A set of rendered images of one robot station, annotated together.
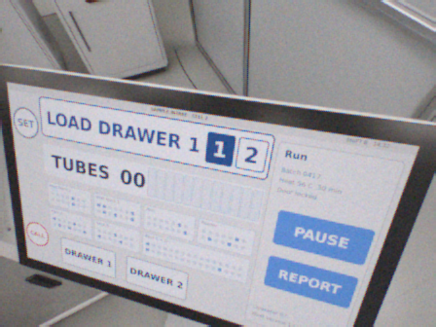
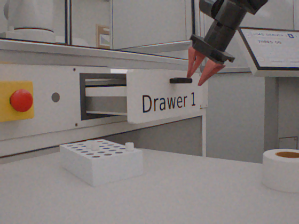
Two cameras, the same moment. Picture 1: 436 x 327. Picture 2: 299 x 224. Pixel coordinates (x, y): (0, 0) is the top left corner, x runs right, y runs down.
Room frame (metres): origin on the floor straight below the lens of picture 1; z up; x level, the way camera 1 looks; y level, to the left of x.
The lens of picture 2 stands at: (-0.64, 1.39, 0.89)
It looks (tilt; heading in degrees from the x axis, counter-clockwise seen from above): 4 degrees down; 329
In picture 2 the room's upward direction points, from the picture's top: 1 degrees counter-clockwise
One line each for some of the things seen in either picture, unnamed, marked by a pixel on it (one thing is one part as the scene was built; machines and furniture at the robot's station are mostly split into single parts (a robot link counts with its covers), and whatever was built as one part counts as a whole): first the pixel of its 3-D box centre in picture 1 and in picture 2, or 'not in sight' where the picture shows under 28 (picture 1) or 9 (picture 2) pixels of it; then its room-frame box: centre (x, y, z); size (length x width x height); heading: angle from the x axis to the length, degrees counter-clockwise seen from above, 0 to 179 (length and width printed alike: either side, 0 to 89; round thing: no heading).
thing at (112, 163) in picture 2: not in sight; (98, 159); (-0.23, 1.24, 0.78); 0.12 x 0.08 x 0.04; 7
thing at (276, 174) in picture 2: not in sight; (289, 169); (-0.44, 1.06, 0.78); 0.07 x 0.07 x 0.04
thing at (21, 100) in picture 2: not in sight; (20, 100); (-0.12, 1.34, 0.88); 0.04 x 0.03 x 0.04; 112
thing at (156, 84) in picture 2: not in sight; (169, 94); (-0.09, 1.00, 0.87); 0.29 x 0.02 x 0.11; 112
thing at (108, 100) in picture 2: not in sight; (107, 97); (0.11, 1.08, 0.86); 0.40 x 0.26 x 0.06; 22
